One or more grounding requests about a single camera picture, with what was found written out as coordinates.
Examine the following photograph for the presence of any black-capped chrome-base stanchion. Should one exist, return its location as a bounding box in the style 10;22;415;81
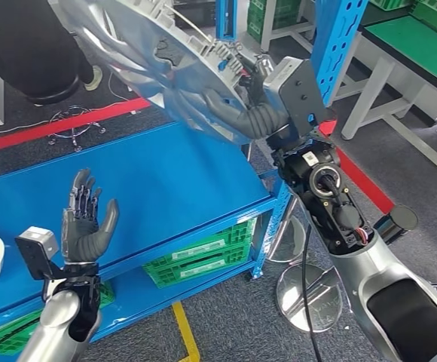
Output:
276;204;419;333

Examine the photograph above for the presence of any black stool chrome base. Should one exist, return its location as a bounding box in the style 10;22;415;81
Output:
33;75;106;152

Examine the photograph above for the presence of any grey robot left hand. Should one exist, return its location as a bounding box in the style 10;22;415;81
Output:
60;168;121;265

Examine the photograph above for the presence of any white frame table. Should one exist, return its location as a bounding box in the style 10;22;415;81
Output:
260;0;318;54

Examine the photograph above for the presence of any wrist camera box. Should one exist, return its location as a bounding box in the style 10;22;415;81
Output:
15;225;60;281
263;56;327;132

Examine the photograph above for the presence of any person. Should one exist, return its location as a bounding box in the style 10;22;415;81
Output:
0;0;103;107

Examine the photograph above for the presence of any black box appliance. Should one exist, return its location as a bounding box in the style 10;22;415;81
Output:
173;0;217;29

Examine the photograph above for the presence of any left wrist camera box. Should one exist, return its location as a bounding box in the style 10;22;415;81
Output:
15;225;60;281

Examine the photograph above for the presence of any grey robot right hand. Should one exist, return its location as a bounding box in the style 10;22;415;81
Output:
203;54;291;141

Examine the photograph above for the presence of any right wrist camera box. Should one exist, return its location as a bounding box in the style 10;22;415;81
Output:
263;56;327;132

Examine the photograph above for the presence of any blue metal shelf rack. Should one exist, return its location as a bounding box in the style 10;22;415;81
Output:
0;0;370;362

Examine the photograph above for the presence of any silver plastic hubcap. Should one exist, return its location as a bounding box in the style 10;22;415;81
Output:
58;0;257;147

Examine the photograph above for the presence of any green-topped white workbench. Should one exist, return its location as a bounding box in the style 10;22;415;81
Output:
331;0;437;186

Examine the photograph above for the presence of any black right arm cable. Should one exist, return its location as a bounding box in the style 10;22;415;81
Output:
302;225;322;362

